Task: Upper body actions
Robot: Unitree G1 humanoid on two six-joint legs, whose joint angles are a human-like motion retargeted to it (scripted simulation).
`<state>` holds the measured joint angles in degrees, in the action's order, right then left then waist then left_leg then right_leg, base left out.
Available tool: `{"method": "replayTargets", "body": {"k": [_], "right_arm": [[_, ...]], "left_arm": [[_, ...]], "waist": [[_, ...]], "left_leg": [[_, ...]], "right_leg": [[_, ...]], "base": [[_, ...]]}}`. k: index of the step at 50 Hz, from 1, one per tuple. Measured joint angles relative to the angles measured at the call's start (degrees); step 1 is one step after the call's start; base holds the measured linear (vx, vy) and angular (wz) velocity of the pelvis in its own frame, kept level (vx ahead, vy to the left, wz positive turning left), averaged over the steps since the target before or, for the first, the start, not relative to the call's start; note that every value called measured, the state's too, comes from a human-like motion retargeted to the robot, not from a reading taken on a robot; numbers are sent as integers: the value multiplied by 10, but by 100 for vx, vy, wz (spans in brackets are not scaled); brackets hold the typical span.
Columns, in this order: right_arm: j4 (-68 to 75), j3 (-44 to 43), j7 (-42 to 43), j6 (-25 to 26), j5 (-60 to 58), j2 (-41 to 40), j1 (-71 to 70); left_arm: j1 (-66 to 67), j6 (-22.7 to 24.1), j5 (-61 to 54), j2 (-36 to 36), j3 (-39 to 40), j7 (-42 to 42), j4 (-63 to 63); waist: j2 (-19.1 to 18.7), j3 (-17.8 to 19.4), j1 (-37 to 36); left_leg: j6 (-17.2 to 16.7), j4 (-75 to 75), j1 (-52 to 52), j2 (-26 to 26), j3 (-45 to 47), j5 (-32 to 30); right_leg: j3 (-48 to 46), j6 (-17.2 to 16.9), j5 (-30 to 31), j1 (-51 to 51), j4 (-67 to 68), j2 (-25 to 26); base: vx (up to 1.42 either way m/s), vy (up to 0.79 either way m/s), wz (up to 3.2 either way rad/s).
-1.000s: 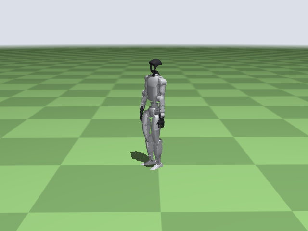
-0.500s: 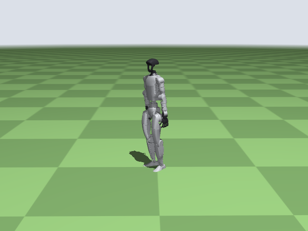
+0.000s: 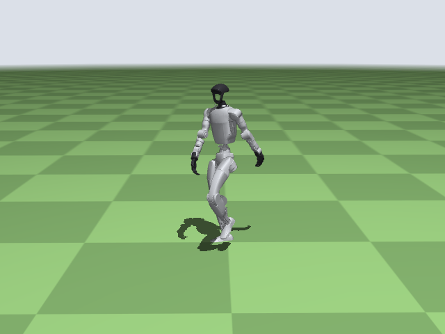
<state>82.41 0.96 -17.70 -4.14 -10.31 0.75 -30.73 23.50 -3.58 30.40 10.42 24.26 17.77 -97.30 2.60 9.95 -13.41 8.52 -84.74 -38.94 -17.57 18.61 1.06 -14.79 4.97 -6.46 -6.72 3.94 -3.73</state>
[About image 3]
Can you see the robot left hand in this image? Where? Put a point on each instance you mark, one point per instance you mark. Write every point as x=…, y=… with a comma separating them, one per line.
x=260, y=159

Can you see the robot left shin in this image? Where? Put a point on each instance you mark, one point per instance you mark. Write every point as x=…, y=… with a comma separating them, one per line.
x=219, y=208

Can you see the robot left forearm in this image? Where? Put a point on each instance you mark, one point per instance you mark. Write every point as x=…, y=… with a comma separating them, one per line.
x=253, y=144

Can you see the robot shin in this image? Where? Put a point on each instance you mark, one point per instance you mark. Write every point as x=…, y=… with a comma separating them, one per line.
x=219, y=208
x=220, y=222

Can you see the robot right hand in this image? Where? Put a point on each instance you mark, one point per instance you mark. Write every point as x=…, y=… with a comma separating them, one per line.
x=193, y=162

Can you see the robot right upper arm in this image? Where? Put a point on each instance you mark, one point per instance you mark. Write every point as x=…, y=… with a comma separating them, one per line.
x=203, y=133

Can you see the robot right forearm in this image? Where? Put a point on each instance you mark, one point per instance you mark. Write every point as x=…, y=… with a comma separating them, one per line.
x=198, y=146

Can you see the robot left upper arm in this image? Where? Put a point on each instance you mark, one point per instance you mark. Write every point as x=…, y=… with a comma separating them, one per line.
x=236, y=114

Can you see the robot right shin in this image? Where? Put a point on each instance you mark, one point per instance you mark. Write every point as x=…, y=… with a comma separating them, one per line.
x=220, y=222

